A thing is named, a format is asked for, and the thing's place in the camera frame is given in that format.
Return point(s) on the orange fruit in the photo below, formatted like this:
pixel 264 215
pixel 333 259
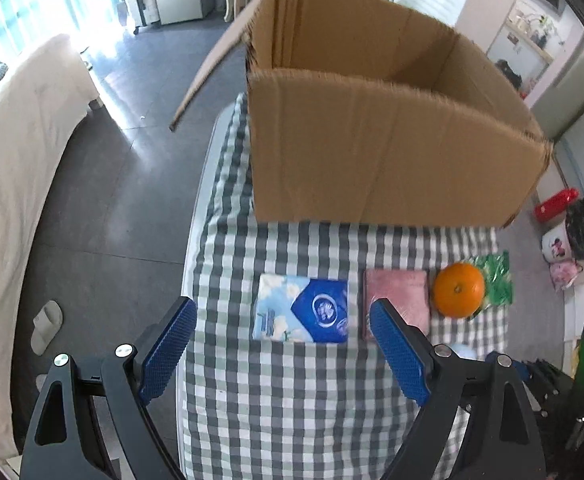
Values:
pixel 459 290

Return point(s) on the pink bag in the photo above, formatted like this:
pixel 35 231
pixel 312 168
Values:
pixel 565 274

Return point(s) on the wall shelf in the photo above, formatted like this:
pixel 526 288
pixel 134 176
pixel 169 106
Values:
pixel 534 32

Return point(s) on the white bed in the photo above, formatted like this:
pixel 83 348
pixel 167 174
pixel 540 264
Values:
pixel 12 170

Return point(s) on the grey slipper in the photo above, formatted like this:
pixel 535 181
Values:
pixel 46 325

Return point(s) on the green plastic packet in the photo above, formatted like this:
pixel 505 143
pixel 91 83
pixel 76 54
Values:
pixel 499 280

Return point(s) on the pink towel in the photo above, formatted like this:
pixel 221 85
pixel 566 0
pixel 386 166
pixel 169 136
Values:
pixel 401 287

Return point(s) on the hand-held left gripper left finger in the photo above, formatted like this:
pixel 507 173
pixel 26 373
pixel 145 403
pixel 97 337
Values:
pixel 167 350

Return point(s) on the red bottle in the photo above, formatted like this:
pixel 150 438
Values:
pixel 555 206

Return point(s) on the brown cardboard box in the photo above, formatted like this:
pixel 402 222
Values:
pixel 371 160

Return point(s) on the black plastic bag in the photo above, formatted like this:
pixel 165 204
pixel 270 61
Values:
pixel 582 232

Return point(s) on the white cartoon bucket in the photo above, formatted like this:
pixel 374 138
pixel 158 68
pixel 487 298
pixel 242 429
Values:
pixel 557 245

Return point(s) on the blue tissue pack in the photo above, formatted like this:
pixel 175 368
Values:
pixel 282 305

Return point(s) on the green checked tablecloth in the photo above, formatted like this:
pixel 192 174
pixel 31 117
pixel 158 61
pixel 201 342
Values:
pixel 297 400

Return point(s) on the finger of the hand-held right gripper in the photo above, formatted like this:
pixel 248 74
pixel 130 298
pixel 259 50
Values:
pixel 546 380

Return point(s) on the light blue item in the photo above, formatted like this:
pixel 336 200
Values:
pixel 464 351

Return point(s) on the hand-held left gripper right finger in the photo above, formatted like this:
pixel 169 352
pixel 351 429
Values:
pixel 399 355

